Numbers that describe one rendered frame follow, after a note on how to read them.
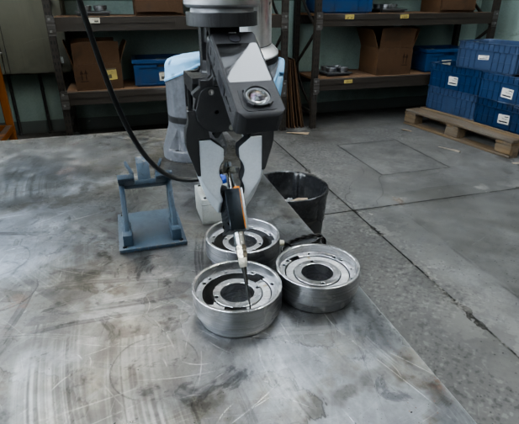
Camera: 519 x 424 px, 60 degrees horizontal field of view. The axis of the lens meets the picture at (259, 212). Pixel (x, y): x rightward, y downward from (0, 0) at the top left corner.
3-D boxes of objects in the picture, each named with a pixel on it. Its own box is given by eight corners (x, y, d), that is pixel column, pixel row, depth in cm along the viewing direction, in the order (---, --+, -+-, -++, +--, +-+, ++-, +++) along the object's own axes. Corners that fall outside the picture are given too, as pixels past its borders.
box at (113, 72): (133, 87, 375) (128, 39, 359) (71, 92, 359) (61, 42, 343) (127, 80, 409) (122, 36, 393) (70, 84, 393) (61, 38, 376)
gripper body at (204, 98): (246, 117, 55) (245, 9, 50) (267, 135, 48) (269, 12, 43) (183, 121, 53) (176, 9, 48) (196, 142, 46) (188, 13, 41)
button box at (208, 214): (244, 219, 77) (243, 193, 75) (203, 225, 75) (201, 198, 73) (232, 201, 84) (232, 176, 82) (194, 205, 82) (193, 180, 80)
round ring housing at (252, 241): (212, 283, 60) (210, 257, 58) (202, 245, 69) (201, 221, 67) (288, 273, 62) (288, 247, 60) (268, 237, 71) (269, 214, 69)
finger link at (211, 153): (213, 196, 57) (216, 124, 53) (223, 216, 52) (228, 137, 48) (188, 197, 56) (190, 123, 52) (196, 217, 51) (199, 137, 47)
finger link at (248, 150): (253, 189, 58) (246, 119, 54) (267, 208, 53) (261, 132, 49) (230, 193, 57) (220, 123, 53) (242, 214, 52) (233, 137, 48)
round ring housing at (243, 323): (243, 356, 48) (242, 325, 46) (175, 316, 54) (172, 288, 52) (298, 307, 55) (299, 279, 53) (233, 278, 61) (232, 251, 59)
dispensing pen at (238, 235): (241, 310, 48) (217, 157, 50) (234, 308, 52) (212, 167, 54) (261, 306, 48) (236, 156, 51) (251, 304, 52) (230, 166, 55)
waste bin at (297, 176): (335, 285, 197) (342, 195, 179) (261, 299, 189) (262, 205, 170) (305, 247, 227) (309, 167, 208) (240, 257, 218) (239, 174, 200)
